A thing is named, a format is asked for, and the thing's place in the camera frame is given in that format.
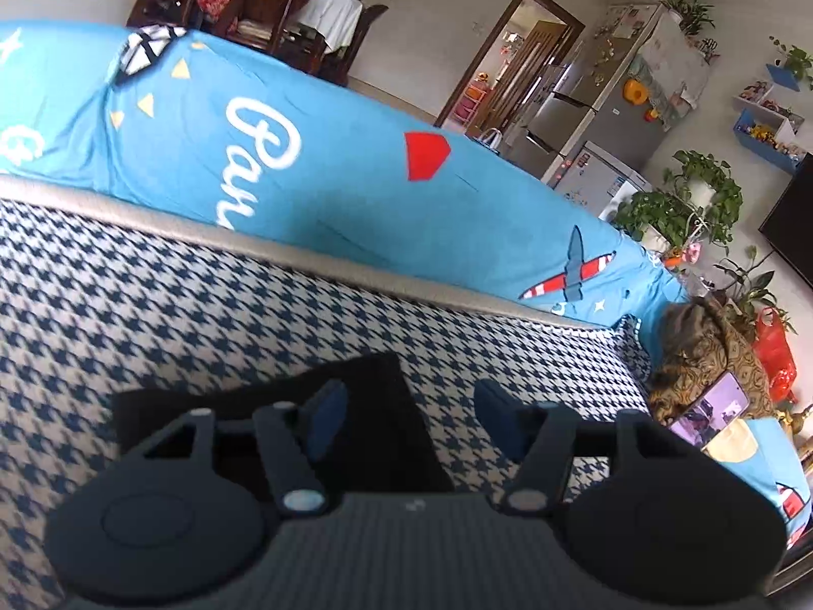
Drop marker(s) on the orange wall toy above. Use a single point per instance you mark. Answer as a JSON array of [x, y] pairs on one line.
[[635, 92]]

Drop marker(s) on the silver refrigerator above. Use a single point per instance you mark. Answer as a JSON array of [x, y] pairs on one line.
[[571, 114]]

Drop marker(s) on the pink plastic shelf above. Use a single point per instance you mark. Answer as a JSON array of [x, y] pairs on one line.
[[471, 101]]

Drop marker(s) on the small potted plant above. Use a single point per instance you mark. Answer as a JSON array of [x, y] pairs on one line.
[[797, 57], [689, 13]]

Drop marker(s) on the red plastic bag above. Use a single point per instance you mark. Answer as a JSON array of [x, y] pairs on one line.
[[775, 356]]

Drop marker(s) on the brown doorway frame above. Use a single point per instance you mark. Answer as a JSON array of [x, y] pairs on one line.
[[483, 57]]

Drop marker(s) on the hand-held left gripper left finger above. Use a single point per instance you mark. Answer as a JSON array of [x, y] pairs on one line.
[[327, 416]]

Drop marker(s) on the white-clothed dining table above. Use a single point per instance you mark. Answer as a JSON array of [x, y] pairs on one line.
[[327, 13]]

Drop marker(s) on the blue printed sofa backrest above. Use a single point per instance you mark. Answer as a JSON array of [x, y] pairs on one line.
[[355, 203]]

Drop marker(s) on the blue wall shelf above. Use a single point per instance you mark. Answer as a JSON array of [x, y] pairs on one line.
[[762, 143], [784, 76]]

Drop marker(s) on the patterned cloth cover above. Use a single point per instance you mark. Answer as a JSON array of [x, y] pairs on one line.
[[673, 70]]

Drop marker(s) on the white chest freezer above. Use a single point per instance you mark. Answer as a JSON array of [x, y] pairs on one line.
[[597, 178]]

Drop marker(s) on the brown patterned cushion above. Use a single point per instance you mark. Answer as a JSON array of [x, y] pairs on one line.
[[711, 343]]

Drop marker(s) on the blue printed pillow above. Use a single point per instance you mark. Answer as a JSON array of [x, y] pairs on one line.
[[762, 476]]

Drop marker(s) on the dark wooden chair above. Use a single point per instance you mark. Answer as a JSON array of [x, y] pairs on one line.
[[349, 44]]

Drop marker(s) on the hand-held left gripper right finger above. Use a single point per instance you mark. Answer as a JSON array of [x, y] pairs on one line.
[[502, 413]]

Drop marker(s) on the black t-shirt red print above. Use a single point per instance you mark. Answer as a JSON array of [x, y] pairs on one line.
[[381, 432]]

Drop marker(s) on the smartphone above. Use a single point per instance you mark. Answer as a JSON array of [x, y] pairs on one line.
[[708, 410]]

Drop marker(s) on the long-leaved potted plant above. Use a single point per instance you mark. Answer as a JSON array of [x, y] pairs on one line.
[[749, 286]]

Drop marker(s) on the black television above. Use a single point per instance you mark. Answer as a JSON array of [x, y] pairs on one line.
[[791, 222]]

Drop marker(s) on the potted pothos plant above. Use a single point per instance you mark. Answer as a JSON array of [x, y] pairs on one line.
[[660, 209]]

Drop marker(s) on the houndstooth sofa seat cover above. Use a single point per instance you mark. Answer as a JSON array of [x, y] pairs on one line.
[[159, 298]]

